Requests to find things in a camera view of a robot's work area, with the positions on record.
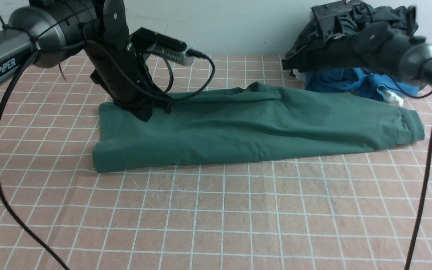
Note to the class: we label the pink checked table cloth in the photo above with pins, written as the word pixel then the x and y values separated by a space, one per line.
pixel 350 212

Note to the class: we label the blue crumpled garment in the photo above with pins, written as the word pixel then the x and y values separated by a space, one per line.
pixel 400 87

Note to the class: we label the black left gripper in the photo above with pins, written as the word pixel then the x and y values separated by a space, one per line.
pixel 125 77

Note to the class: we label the dark grey crumpled garment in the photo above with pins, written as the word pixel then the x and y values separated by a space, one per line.
pixel 402 19

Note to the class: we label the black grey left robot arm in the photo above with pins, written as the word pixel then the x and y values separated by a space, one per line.
pixel 47 32

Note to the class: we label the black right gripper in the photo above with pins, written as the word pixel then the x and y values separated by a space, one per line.
pixel 354 46

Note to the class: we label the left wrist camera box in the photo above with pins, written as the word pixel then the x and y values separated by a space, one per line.
pixel 165 46

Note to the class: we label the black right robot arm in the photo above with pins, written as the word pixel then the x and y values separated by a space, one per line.
pixel 408 58

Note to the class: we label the green long-sleeve top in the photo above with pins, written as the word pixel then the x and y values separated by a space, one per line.
pixel 253 124

